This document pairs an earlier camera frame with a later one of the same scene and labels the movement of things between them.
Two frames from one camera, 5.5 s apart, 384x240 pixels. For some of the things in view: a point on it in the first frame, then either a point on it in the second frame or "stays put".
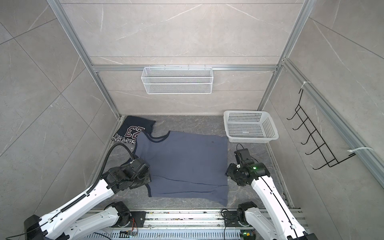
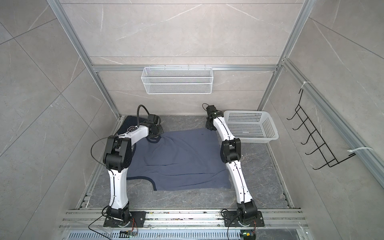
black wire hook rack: x=308 y=126 stays put
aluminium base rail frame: x=184 y=224 stays put
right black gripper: x=230 y=171 -> x=208 y=125
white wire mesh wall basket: x=177 y=80 stays put
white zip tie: x=351 y=150 stays put
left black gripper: x=148 y=180 -> x=161 y=130
